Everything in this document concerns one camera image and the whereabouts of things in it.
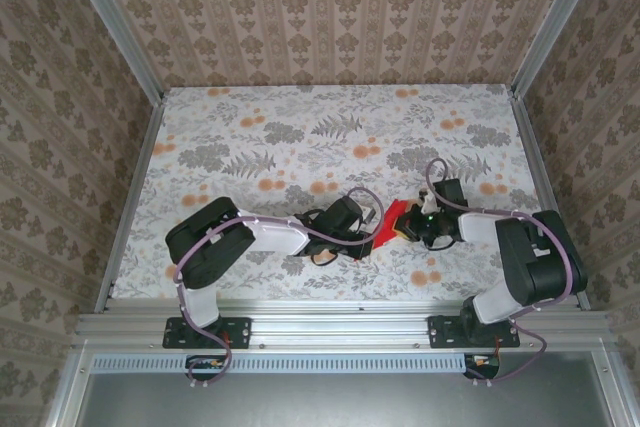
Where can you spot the red paper sheet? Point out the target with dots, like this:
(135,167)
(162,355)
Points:
(387,227)

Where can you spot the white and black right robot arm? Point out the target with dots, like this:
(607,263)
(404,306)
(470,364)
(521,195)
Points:
(540,257)

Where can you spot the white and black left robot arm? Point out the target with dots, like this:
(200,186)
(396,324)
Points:
(210,242)

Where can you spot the floral patterned table cover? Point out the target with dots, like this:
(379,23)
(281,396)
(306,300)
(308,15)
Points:
(250,112)

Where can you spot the grey metal panel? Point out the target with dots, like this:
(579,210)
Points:
(340,397)

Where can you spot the black connector board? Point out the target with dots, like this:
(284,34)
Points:
(205,369)
(482,367)

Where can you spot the aluminium frame cross rail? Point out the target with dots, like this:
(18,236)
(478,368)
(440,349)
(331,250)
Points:
(340,322)

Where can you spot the aluminium table side rail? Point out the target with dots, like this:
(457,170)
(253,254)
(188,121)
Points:
(540,172)
(136,172)

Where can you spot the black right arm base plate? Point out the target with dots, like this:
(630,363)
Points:
(440,332)

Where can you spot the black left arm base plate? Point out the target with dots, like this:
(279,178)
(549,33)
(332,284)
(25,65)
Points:
(240,332)

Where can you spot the aluminium frame post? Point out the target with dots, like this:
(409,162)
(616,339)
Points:
(118,22)
(556,22)

